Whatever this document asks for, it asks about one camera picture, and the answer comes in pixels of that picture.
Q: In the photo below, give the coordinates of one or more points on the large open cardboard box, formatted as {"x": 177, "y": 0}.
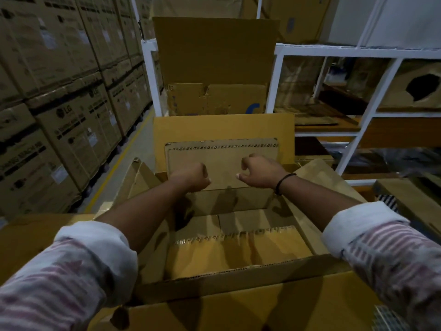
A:
{"x": 241, "y": 299}

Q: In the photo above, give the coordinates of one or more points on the striped white-cuffed shirt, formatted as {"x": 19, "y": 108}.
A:
{"x": 389, "y": 258}

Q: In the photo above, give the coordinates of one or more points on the person's left hand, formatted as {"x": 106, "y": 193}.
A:
{"x": 187, "y": 177}

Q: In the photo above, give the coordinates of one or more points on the person's left thumb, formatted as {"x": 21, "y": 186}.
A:
{"x": 203, "y": 181}

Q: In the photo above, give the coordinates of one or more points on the tall open cardboard box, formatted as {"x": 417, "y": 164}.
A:
{"x": 217, "y": 61}

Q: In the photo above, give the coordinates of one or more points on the person's right forearm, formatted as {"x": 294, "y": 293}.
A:
{"x": 317, "y": 199}

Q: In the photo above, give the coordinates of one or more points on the black wristband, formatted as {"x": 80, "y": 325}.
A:
{"x": 281, "y": 182}

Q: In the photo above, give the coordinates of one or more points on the flattened dark cardboard pieces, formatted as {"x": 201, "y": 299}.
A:
{"x": 324, "y": 113}

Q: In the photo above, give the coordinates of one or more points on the cardboard sheet with perforated edge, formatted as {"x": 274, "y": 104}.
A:
{"x": 224, "y": 161}
{"x": 237, "y": 249}

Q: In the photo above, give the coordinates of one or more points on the plain cardboard box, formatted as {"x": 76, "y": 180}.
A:
{"x": 296, "y": 17}

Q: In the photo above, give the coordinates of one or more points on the person's right thumb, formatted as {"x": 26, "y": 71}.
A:
{"x": 244, "y": 177}

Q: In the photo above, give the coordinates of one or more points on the cardboard box with torn hole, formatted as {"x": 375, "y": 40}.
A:
{"x": 410, "y": 86}

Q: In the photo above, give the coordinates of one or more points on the cardboard box with striped tape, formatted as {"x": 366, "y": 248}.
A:
{"x": 410, "y": 203}

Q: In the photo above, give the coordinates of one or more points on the stack of printed cardboard boxes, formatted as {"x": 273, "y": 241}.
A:
{"x": 58, "y": 99}

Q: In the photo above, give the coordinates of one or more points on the person's left forearm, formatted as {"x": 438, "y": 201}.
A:
{"x": 144, "y": 212}

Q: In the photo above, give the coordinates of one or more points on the white metal shelf rack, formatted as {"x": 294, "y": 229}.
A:
{"x": 365, "y": 110}

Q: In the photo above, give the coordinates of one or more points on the person's right hand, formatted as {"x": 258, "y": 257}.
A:
{"x": 263, "y": 174}

